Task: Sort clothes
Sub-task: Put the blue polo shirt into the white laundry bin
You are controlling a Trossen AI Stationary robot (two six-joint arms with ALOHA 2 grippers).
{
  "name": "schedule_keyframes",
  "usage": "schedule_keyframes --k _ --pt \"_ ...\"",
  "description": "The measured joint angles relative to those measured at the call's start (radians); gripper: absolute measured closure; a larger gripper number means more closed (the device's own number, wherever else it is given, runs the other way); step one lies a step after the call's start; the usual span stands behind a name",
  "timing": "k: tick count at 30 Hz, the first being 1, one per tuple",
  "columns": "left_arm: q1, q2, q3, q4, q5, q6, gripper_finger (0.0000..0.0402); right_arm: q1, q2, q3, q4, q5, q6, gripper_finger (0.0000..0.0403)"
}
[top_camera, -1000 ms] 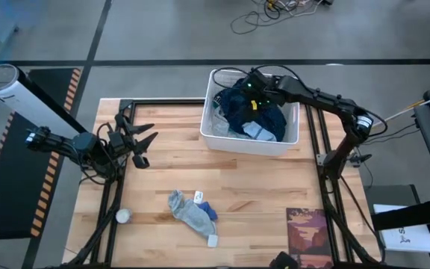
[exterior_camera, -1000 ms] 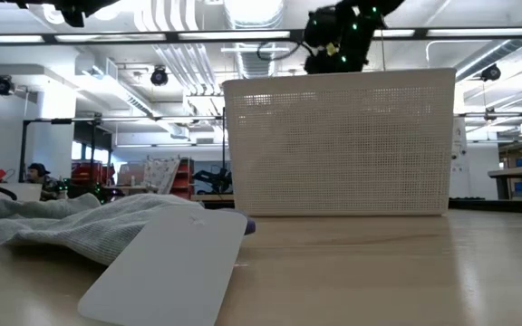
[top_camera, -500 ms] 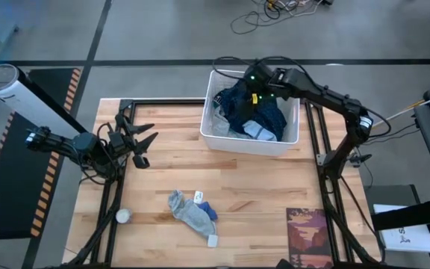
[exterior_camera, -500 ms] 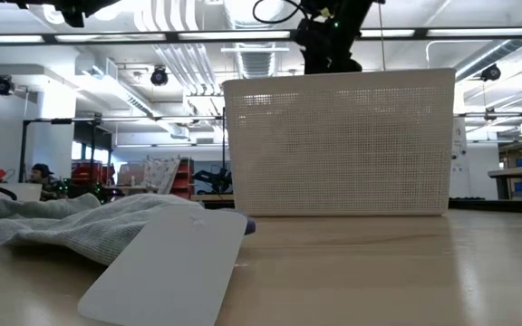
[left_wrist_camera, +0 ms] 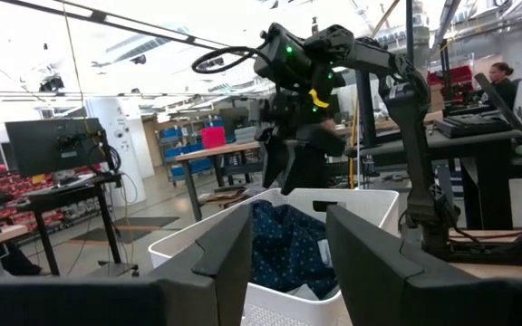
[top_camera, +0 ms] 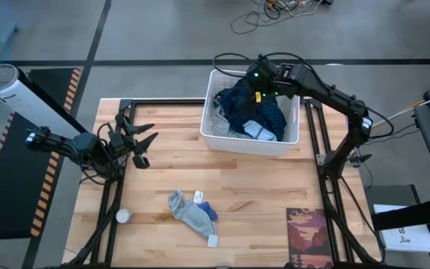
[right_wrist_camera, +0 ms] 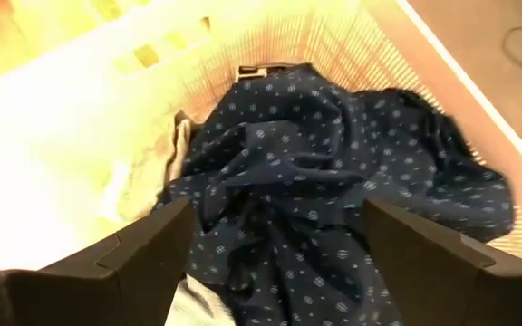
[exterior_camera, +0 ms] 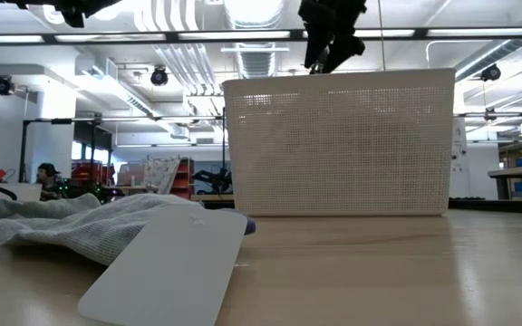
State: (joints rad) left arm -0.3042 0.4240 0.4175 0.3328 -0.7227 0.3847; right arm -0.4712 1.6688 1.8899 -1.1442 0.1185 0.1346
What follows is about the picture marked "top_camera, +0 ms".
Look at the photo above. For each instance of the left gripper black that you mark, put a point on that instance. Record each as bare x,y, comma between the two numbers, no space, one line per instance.
117,143

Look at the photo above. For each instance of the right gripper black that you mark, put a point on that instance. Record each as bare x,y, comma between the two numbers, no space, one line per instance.
265,80

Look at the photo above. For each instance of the navy dotted garment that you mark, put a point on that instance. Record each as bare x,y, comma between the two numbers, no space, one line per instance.
271,116

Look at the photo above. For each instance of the light blue garment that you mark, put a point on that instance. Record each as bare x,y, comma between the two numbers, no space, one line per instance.
258,130

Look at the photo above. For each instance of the white plastic laundry basket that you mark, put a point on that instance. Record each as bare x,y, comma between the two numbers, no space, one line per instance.
245,145

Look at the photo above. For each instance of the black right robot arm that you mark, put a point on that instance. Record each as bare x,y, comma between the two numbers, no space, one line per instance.
330,99

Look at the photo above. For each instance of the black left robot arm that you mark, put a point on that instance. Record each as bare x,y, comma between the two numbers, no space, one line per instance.
62,143

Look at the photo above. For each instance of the small white ball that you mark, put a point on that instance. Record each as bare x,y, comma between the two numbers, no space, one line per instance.
123,215

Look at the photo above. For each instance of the small printed white tag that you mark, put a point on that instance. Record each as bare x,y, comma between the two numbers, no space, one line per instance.
198,197

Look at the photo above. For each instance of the grey sock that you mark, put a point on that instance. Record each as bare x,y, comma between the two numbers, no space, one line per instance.
192,216

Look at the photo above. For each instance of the blue purple sock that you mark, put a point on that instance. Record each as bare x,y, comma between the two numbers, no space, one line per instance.
210,212

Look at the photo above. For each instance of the black table clamp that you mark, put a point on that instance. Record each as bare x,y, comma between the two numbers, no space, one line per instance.
358,158

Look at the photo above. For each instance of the blank white hang tag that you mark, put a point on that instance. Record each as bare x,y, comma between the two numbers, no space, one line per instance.
212,241

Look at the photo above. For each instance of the white tower fan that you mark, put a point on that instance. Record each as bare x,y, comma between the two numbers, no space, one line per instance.
9,93

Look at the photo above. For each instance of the black orange-striped floor mat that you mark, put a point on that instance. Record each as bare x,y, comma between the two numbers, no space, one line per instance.
6,209

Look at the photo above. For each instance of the thin white rod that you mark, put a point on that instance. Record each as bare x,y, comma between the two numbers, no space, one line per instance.
424,103

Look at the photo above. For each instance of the maroon patterned book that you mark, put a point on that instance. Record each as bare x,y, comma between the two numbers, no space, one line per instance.
308,239

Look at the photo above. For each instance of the black flat bar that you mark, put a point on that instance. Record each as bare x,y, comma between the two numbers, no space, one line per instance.
409,216

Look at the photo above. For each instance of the white paper sheet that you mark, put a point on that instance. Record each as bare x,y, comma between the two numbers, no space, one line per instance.
405,239

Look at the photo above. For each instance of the black aluminium rig frame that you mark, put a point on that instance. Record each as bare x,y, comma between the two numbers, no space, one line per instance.
127,104

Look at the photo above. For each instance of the grey metal bracket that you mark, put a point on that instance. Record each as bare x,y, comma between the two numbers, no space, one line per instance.
321,159

